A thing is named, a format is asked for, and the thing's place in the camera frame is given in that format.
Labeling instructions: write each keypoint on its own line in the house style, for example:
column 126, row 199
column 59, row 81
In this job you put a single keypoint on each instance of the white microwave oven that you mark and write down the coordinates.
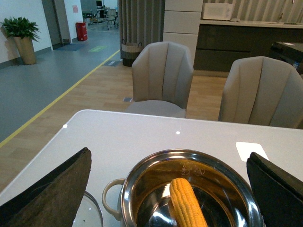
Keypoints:
column 217, row 11

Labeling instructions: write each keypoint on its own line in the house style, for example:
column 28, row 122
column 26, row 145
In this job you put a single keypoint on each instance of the glass pot lid with knob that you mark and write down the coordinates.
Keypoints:
column 89, row 213

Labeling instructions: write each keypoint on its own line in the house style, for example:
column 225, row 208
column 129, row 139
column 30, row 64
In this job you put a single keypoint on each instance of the dark kitchen counter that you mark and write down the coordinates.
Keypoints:
column 218, row 46

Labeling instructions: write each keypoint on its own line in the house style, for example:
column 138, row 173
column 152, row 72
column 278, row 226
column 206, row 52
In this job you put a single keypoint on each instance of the woven basket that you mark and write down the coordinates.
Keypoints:
column 129, row 52

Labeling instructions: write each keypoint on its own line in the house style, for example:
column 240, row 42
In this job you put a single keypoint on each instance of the beige chair on right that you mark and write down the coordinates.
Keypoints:
column 263, row 91

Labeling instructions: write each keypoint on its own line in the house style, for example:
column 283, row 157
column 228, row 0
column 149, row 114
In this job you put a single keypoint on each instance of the beige chair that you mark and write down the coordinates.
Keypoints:
column 263, row 91
column 162, row 77

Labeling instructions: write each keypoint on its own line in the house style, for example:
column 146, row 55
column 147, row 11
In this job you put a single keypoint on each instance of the yellow corn cob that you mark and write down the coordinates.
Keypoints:
column 187, row 211

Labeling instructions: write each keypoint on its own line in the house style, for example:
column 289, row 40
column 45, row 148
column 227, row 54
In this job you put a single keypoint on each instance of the beige electric cooking pot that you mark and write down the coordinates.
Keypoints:
column 142, row 199

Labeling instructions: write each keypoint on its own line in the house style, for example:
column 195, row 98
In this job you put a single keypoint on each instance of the black cabinet appliance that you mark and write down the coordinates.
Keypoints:
column 291, row 53

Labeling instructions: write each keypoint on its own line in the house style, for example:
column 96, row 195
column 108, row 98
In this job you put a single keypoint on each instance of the grey curtain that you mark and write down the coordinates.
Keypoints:
column 141, row 21

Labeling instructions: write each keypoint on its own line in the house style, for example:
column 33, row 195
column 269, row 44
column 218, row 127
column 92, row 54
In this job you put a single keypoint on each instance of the red bin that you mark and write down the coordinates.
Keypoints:
column 81, row 31

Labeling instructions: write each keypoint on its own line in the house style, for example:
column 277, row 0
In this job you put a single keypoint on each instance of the white cabinet column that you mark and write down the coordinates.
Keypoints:
column 182, row 21

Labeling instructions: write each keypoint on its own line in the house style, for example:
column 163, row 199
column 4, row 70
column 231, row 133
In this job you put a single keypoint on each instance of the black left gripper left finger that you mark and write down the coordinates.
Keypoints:
column 54, row 200

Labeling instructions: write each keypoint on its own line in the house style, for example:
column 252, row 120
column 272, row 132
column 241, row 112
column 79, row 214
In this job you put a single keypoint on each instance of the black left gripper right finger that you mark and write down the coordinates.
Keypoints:
column 278, row 193

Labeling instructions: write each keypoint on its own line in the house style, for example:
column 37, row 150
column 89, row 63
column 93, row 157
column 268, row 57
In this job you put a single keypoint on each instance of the green potted plant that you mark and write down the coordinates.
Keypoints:
column 24, row 33

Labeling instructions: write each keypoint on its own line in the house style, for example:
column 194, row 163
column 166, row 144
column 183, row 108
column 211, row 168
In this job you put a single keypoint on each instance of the beige chair on left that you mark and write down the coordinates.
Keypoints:
column 162, row 77

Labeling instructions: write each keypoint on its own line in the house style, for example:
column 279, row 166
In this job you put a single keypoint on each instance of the grey office chair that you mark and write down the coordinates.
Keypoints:
column 111, row 18

